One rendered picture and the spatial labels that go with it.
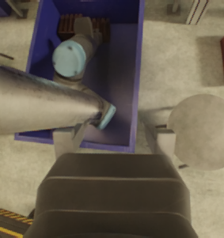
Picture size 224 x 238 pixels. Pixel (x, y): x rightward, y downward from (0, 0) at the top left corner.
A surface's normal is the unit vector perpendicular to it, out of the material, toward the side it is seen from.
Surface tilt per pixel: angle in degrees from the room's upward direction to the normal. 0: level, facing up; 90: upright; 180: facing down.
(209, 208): 0
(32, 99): 84
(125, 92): 0
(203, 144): 0
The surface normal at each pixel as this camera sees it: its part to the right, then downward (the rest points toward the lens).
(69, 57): -0.13, 0.53
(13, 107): 0.94, 0.25
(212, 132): -0.14, -0.14
